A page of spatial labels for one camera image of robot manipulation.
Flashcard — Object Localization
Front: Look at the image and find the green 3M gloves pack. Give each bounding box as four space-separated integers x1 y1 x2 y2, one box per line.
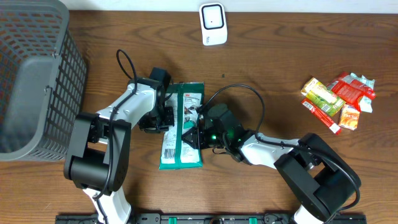
159 82 205 170

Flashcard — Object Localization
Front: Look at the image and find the green tea drink carton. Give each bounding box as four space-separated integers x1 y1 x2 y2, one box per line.
301 77 346 116

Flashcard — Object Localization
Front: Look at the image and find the red Nestle sachet stick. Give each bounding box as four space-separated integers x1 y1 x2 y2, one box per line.
301 98 341 135

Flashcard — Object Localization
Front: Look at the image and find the orange Kleenex tissue pack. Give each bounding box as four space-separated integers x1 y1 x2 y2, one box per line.
338 105 360 131

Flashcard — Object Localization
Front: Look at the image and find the red snack bag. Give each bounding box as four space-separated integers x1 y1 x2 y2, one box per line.
326 72 376 112

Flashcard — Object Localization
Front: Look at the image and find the mint green wipes pack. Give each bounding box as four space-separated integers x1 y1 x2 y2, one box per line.
349 72 376 113

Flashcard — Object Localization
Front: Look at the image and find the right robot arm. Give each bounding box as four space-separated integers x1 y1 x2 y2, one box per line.
181 104 361 223

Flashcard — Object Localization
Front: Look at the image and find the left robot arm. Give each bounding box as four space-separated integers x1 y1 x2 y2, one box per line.
63 78 174 223

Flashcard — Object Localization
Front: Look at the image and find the white barcode scanner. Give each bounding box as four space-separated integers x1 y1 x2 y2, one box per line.
199 2 228 46

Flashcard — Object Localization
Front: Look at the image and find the grey plastic basket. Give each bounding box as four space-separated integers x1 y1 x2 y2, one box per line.
1 1 88 161

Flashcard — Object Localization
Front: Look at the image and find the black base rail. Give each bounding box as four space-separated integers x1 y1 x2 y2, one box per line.
55 213 368 224

